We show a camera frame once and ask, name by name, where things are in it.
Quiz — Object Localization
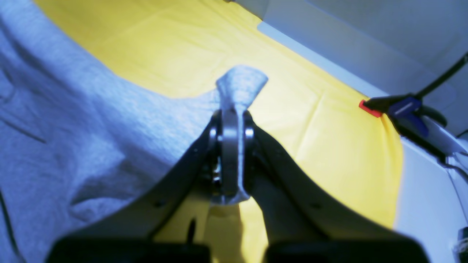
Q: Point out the yellow table cloth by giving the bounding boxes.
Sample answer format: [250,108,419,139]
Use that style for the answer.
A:
[33,0,404,263]

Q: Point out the grey t-shirt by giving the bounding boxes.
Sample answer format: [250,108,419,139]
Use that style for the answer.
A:
[1,0,268,263]

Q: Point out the blue red table clamp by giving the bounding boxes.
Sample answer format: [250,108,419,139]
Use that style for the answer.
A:
[359,94,467,160]

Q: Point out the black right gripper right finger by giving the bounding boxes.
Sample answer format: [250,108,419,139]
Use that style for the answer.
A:
[242,111,399,251]

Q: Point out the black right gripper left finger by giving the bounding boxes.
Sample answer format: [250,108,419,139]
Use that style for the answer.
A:
[55,110,222,252]

